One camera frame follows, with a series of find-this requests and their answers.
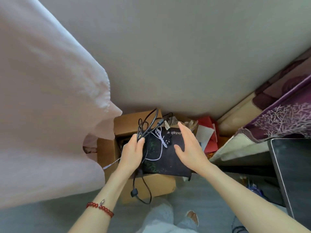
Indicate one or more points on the person's left hand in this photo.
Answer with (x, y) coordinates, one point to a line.
(130, 155)

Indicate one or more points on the person's right hand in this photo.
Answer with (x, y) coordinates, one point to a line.
(192, 152)

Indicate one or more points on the person's right thumb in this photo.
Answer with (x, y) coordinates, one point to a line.
(178, 150)

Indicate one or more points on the person's left thumb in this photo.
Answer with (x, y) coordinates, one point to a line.
(141, 146)

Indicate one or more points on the person's right forearm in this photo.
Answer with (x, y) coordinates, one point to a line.
(243, 203)

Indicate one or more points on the person's left forearm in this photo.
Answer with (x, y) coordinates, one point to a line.
(104, 201)

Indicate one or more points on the black earphones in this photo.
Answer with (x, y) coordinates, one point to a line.
(168, 141)

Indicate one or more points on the black mouse pad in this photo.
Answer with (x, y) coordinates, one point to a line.
(167, 160)

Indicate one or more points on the beige crumpled paper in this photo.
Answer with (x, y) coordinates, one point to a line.
(188, 124)

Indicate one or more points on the red paper bag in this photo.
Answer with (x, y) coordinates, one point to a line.
(209, 140)

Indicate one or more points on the brown cardboard box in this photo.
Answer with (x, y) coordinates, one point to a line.
(155, 185)

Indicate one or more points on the light ripped jeans leg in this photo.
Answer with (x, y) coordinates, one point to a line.
(160, 219)

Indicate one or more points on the blue object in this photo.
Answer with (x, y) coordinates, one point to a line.
(254, 189)

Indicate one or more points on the pale pink curtain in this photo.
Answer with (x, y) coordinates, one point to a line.
(43, 106)

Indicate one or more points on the purple floral bed sheet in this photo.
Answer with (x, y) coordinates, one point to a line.
(279, 118)

